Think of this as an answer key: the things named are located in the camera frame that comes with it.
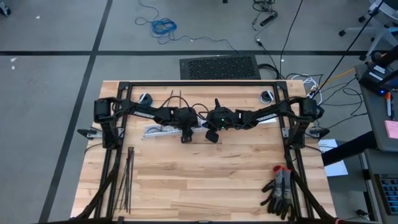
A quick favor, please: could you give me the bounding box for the grey red-cuffed work glove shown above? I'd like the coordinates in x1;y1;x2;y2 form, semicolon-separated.
270;165;295;220
260;179;282;216

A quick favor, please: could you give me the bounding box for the pink sticky note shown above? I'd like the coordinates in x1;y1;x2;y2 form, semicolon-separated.
384;119;398;140

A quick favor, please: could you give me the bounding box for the grey mesh office chair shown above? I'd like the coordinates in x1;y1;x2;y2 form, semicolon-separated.
338;0;398;62

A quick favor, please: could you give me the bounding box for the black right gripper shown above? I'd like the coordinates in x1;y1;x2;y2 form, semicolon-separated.
205;98;238;144

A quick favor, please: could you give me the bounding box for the black floor cable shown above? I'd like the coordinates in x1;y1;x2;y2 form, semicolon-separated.
251;0;280;50

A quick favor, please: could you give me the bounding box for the white slotted cable duct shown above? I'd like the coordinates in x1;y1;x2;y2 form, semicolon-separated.
142;123;210;141

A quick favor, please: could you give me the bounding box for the grey desk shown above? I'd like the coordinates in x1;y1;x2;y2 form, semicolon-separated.
359;148;398;224
354;62;398;153

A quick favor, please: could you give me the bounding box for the dark navy beam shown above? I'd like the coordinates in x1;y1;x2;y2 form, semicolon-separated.
321;130;379;167

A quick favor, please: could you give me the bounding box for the orange capped marker pen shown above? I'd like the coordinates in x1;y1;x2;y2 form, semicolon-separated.
384;92;394;118

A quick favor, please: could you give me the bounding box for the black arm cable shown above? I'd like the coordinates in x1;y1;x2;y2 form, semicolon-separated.
191;103;218;131
157;95;192;110

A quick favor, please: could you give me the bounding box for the white paper sheet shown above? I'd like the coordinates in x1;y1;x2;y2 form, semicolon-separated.
317;138;349;178

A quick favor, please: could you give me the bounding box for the chair caster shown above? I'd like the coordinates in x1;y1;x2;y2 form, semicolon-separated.
0;2;12;17

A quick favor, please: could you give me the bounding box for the black electronic box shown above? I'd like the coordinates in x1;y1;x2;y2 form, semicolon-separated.
359;60;394;96

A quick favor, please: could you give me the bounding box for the black perforated box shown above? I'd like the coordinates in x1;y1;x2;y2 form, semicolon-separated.
179;55;262;81

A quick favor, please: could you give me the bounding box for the dark keyboard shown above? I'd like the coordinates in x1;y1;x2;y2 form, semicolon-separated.
374;173;398;216

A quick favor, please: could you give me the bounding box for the yellow floor cable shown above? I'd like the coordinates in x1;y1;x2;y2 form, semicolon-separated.
322;67;358;88

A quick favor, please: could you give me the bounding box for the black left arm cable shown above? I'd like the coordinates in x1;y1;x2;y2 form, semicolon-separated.
157;95;192;110

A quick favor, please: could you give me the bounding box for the blue coiled floor cable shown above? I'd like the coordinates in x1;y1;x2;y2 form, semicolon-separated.
134;0;241;56

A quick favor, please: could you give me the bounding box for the black power strip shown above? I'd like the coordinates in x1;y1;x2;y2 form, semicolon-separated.
259;11;279;27

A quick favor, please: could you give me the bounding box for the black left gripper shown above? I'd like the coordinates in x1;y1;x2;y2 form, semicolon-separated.
172;107;200;144

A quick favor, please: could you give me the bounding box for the white cable bundle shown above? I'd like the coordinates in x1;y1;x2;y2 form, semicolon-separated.
298;73;323;101

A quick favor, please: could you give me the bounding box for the blue-rimmed round table grommet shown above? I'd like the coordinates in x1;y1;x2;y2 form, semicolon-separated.
138;92;154;106

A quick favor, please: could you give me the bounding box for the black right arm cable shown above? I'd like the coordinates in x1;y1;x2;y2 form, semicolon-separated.
191;103;218;131

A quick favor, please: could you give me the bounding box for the thin black hanging cable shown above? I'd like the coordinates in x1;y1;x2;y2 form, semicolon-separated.
279;0;305;80
310;0;386;98

